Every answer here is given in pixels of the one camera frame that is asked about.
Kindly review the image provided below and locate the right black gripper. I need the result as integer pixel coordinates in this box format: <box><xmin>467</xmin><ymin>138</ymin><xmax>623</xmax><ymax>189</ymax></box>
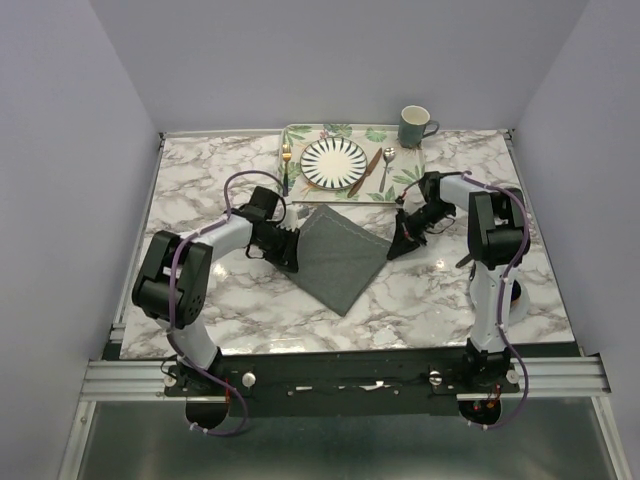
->
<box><xmin>387</xmin><ymin>202</ymin><xmax>453</xmax><ymax>261</ymax></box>

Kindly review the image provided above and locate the grey cloth napkin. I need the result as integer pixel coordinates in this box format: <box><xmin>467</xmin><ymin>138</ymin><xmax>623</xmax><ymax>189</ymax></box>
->
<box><xmin>287</xmin><ymin>205</ymin><xmax>390</xmax><ymax>316</ymax></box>

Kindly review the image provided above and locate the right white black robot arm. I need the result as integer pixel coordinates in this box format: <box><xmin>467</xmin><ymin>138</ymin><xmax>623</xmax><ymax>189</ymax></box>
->
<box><xmin>387</xmin><ymin>171</ymin><xmax>531</xmax><ymax>392</ymax></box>

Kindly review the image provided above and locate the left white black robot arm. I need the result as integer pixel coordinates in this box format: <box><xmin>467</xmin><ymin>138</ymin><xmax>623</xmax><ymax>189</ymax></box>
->
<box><xmin>131</xmin><ymin>186</ymin><xmax>300</xmax><ymax>395</ymax></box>

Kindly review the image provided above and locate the bronze knife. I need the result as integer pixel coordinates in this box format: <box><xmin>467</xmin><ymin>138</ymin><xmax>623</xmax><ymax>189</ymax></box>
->
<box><xmin>347</xmin><ymin>148</ymin><xmax>382</xmax><ymax>198</ymax></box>

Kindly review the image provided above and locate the floral serving tray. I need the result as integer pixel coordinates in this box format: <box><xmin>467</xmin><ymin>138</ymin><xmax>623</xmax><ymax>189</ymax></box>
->
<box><xmin>279</xmin><ymin>124</ymin><xmax>436</xmax><ymax>204</ymax></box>

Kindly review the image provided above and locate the silver spoon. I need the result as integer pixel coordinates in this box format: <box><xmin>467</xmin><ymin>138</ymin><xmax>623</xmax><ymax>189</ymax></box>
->
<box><xmin>379</xmin><ymin>147</ymin><xmax>396</xmax><ymax>193</ymax></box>

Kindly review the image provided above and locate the striped white plate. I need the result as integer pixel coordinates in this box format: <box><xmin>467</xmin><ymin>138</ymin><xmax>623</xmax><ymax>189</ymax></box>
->
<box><xmin>299</xmin><ymin>137</ymin><xmax>368</xmax><ymax>190</ymax></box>

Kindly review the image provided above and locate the orange black object on saucer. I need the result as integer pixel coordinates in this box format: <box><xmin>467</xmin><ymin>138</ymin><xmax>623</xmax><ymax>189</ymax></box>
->
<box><xmin>510</xmin><ymin>281</ymin><xmax>522</xmax><ymax>307</ymax></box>

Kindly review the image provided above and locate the teal ceramic mug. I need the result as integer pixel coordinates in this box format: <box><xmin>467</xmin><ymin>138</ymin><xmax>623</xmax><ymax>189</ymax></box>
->
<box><xmin>398</xmin><ymin>105</ymin><xmax>440</xmax><ymax>148</ymax></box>

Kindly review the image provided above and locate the small white saucer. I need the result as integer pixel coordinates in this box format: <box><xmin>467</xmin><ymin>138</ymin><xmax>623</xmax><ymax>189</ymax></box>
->
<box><xmin>507</xmin><ymin>284</ymin><xmax>530</xmax><ymax>329</ymax></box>

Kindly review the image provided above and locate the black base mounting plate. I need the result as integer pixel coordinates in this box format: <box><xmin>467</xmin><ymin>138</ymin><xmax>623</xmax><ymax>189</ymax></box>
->
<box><xmin>165</xmin><ymin>347</ymin><xmax>520</xmax><ymax>417</ymax></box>

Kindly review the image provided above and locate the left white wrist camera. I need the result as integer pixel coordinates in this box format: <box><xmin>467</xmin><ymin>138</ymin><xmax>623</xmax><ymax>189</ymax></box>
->
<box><xmin>281</xmin><ymin>205</ymin><xmax>308</xmax><ymax>231</ymax></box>

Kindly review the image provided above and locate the gold green-handled fork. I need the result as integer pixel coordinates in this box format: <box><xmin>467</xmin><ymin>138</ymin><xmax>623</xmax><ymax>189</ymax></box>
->
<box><xmin>281</xmin><ymin>143</ymin><xmax>292</xmax><ymax>197</ymax></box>

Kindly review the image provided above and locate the aluminium frame rail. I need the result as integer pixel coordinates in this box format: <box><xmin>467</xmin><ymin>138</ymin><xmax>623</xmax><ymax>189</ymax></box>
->
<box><xmin>80</xmin><ymin>357</ymin><xmax>611</xmax><ymax>402</ymax></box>

